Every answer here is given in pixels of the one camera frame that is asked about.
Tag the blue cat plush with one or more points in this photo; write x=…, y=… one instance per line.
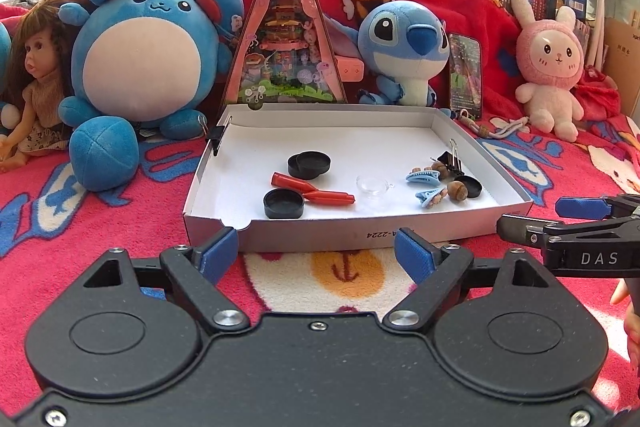
x=7, y=117

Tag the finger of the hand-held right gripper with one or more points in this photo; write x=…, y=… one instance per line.
x=582, y=207
x=520, y=227

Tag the brown cardboard box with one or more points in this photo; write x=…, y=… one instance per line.
x=622, y=32

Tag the brown walnut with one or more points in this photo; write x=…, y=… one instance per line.
x=439, y=167

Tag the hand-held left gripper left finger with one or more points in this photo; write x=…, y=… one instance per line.
x=220, y=252

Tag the red crayon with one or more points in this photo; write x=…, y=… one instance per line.
x=330, y=197
x=290, y=182

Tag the person's right hand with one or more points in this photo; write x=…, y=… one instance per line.
x=620, y=294

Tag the small black binder clip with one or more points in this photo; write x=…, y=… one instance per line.
x=217, y=137

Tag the triangular pink toy house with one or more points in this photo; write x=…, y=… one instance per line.
x=285, y=57

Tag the white cardboard box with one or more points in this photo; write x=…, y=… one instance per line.
x=340, y=142

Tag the black round lid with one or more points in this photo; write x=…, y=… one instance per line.
x=315, y=164
x=472, y=187
x=291, y=164
x=283, y=203

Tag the brown acorn nut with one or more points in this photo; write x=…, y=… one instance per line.
x=457, y=190

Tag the small pink box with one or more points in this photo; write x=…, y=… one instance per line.
x=350, y=68

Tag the blue alien plush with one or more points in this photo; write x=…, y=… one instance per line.
x=400, y=37

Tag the pink bunny plush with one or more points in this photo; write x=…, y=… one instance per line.
x=547, y=52

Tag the clear plastic half sphere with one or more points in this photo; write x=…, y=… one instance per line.
x=371, y=186

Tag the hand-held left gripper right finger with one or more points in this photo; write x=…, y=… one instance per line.
x=415, y=254

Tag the smartphone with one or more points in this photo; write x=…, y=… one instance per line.
x=465, y=77

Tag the white pipe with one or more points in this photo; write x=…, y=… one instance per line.
x=597, y=7

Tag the large black binder clip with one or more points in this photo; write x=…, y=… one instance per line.
x=447, y=159

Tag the brown-haired doll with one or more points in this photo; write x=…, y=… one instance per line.
x=35, y=57

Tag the round blue mouse plush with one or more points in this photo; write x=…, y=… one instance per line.
x=145, y=67

